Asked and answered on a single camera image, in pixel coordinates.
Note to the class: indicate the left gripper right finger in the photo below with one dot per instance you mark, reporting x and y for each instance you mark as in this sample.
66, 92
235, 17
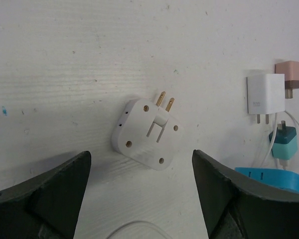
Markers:
235, 206

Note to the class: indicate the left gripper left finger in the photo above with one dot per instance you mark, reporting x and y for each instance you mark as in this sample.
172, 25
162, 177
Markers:
46, 206

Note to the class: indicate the blue plug adapter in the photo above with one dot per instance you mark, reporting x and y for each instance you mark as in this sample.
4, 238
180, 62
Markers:
282, 179

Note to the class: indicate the teal usb charger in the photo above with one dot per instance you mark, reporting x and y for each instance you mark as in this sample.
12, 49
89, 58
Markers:
286, 142

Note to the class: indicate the white power brick charger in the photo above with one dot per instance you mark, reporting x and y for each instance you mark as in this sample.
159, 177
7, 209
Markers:
266, 95

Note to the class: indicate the white plug adapter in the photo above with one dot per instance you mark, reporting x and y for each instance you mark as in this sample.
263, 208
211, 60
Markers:
148, 133

